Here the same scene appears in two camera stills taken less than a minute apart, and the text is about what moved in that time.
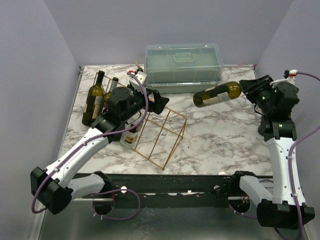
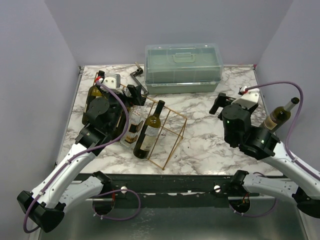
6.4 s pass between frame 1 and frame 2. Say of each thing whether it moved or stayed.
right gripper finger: moved
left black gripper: moved
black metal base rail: stayed
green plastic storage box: stayed
